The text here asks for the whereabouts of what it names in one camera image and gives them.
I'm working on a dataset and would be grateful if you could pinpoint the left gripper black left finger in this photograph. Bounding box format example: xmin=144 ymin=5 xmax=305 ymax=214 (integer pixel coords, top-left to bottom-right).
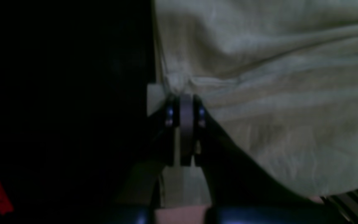
xmin=117 ymin=95 xmax=179 ymax=207

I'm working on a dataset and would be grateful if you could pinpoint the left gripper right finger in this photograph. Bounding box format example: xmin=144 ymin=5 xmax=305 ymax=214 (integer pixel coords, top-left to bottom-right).
xmin=193 ymin=95 xmax=315 ymax=207

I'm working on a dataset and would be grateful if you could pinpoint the green T-shirt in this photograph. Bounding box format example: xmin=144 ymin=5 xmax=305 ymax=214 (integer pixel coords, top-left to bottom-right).
xmin=147 ymin=0 xmax=358 ymax=197

